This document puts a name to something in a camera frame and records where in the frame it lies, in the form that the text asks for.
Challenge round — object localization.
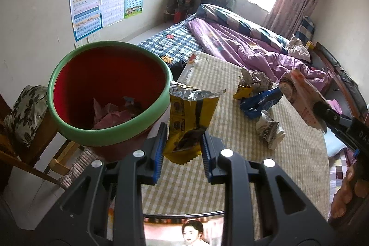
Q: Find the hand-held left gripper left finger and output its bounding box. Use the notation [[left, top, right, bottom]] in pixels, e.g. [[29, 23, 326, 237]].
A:
[[17, 122, 169, 246]]

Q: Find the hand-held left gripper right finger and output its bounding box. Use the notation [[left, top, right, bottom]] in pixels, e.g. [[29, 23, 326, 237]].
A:
[[201, 131, 345, 246]]

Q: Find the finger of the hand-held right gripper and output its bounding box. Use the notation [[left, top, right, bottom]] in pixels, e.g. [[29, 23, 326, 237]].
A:
[[314, 100, 354, 137]]

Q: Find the pink white packet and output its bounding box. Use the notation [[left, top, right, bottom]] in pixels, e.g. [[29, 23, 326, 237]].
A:
[[279, 69, 332, 131]]

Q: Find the yellow black snack packet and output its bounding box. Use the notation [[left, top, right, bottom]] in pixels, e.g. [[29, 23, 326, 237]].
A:
[[163, 81, 227, 164]]

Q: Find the blue white snack wrapper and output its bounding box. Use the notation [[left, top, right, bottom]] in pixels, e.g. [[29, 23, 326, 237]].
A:
[[122, 95, 143, 114]]

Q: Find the pink bag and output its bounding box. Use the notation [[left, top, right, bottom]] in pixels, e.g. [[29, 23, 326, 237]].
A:
[[92, 98, 145, 130]]

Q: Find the green bin with red inside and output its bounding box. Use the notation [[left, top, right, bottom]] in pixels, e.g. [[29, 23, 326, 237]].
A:
[[48, 41, 173, 164]]

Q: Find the person's right hand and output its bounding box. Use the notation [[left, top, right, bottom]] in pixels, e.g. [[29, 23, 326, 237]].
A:
[[331, 162, 369, 218]]

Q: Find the pink cloth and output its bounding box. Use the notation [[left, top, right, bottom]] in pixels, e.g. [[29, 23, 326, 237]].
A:
[[325, 99, 343, 114]]

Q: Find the light blue pillow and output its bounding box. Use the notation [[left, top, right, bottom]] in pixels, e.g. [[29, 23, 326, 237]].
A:
[[324, 129, 351, 158]]

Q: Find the beige checked tablecloth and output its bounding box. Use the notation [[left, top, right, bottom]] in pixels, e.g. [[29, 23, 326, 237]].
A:
[[141, 51, 330, 220]]

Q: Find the dark bed headboard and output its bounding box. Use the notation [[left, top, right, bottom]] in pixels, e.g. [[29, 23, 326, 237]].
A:
[[313, 43, 369, 120]]

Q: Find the white crumpled wrapper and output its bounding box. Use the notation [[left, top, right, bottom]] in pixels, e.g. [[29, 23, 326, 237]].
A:
[[256, 110, 286, 150]]

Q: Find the small yellow wrapper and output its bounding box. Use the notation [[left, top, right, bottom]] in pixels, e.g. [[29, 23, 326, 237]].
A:
[[233, 84, 251, 100]]

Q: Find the white plastic bag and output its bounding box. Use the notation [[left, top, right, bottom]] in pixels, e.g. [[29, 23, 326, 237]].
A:
[[287, 34, 312, 62]]

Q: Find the screen with figure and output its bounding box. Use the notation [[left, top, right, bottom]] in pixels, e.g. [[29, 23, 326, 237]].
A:
[[143, 210, 225, 246]]

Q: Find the plaid stool cushion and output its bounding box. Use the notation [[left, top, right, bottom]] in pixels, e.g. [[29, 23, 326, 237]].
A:
[[58, 146, 98, 189]]

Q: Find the crumpled brown paper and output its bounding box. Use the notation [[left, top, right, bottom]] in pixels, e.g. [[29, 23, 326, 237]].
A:
[[239, 67, 274, 91]]

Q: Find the dark cloth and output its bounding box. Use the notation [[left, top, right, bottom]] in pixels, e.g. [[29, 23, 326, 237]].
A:
[[171, 60, 188, 82]]

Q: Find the shiny snack wrapper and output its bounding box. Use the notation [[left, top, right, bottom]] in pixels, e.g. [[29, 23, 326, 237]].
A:
[[178, 51, 204, 85]]

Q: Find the blue checked pillow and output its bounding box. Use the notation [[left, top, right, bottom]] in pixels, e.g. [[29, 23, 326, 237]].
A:
[[297, 16, 316, 43]]

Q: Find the light wooden stool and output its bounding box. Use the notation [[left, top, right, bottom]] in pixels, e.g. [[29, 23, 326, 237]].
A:
[[49, 139, 87, 177]]

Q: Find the bed with checked sheet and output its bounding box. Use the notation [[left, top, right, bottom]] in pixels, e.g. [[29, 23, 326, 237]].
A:
[[137, 12, 361, 125]]

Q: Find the purple quilt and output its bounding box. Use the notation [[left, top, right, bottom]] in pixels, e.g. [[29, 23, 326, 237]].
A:
[[186, 18, 329, 88]]

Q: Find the floral cushion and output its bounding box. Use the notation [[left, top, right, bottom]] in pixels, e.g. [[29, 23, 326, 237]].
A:
[[3, 85, 58, 148]]

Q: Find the blue patterned quilt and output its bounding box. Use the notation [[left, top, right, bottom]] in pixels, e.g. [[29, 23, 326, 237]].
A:
[[196, 3, 290, 47]]

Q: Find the dark wooden chair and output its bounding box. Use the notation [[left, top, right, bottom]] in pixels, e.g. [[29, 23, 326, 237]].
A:
[[0, 85, 87, 186]]

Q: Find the white wall poster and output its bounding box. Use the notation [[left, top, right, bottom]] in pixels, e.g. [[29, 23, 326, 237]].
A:
[[100, 0, 127, 28]]

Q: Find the blue wall poster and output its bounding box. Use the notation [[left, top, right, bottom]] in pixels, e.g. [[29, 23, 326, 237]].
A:
[[68, 0, 103, 42]]

